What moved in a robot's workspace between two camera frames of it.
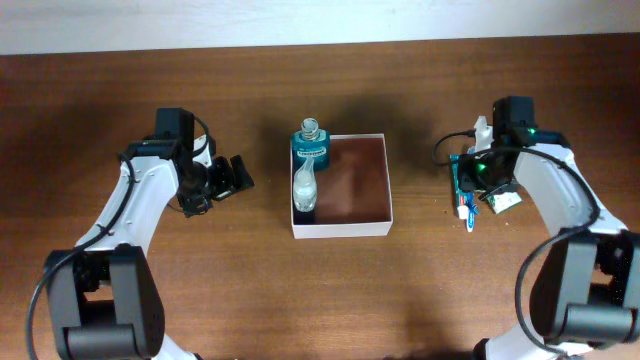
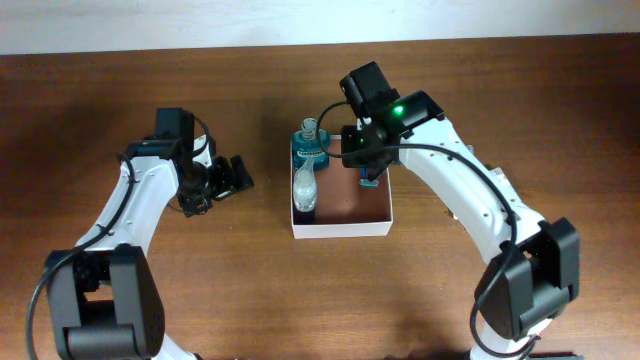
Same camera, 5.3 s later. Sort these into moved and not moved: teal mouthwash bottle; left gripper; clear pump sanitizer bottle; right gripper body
Moved: right gripper body
Not moved: left gripper; clear pump sanitizer bottle; teal mouthwash bottle
